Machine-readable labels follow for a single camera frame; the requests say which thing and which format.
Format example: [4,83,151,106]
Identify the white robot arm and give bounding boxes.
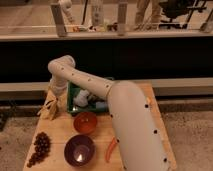
[48,55,171,171]

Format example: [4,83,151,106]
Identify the white crumpled cloth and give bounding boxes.
[73,90,90,107]

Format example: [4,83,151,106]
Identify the orange-red bowl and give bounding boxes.
[73,112,98,134]

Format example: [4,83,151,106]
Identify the green plastic tray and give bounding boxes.
[67,83,108,116]

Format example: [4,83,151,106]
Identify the light blue sponge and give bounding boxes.
[95,102,108,109]

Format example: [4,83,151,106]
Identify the wooden board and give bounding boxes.
[22,83,177,171]

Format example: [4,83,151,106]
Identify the bunch of dark grapes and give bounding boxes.
[27,132,51,168]

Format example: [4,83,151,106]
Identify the purple bowl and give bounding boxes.
[64,135,95,167]

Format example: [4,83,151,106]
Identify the orange carrot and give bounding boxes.
[105,137,117,163]

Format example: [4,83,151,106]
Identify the person in background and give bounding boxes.
[134,0,161,30]

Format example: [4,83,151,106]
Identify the black office chair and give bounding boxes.
[155,0,205,30]

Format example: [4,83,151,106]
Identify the black-handled utensil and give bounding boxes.
[88,95,104,102]

